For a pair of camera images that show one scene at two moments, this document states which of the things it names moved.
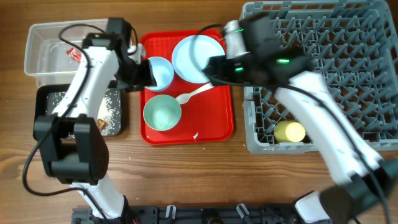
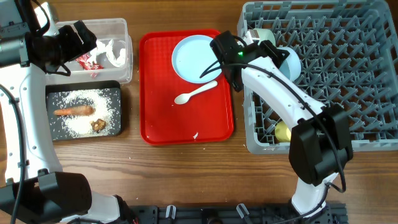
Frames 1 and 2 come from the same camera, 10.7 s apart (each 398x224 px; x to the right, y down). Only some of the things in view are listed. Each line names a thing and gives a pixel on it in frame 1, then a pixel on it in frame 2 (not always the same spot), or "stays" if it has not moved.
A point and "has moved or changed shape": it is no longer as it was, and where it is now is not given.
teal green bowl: x=161 y=112 has moved or changed shape
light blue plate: x=191 y=54 stays
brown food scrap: x=101 y=124 stays
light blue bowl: x=163 y=73 has moved or changed shape
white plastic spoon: x=184 y=98 stays
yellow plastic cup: x=288 y=131 stays
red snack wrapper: x=74 y=55 has moved or changed shape
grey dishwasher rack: x=352 y=47 stays
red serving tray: x=208 y=118 stays
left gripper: x=145 y=79 -> x=77 y=48
